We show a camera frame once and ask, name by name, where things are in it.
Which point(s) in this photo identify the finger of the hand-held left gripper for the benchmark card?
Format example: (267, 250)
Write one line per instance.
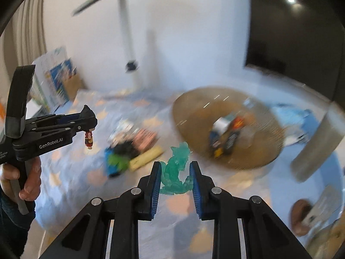
(87, 116)
(80, 129)

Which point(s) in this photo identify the black round-headed figurine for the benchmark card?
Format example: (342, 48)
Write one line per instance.
(126, 148)

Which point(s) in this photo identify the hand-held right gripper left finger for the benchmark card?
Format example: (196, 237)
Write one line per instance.
(155, 191)

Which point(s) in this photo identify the person's left hand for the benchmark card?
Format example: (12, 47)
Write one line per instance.
(33, 180)

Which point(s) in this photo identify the brown ribbed glass bowl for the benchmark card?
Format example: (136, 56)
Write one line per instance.
(194, 118)

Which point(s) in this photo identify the beige curtain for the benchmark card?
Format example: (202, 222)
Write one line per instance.
(29, 32)

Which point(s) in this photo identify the teal translucent figurine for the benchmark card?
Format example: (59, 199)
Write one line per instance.
(175, 167)

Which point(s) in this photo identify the brown round object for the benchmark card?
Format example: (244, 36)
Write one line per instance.
(299, 215)

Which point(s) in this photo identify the pink cardboard box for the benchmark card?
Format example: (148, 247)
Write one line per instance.
(145, 139)

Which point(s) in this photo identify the black-haired red-clothed figurine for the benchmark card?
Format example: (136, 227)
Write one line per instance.
(88, 140)

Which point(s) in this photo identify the row of books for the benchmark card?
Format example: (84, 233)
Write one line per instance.
(51, 72)

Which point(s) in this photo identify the green translucent figurine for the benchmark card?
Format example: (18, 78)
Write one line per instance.
(118, 162)

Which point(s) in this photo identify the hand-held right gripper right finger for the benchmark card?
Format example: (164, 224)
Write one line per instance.
(195, 191)

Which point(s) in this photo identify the person's left forearm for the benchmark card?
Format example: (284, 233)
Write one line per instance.
(13, 226)

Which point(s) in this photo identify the white desk lamp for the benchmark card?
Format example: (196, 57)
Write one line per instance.
(128, 32)

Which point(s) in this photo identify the light blue packet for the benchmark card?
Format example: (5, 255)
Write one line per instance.
(293, 118)

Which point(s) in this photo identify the brown pen holder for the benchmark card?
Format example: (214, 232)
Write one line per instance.
(74, 86)

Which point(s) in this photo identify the blue card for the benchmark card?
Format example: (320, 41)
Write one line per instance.
(109, 171)

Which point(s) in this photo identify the black monitor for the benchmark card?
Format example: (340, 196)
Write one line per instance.
(291, 32)

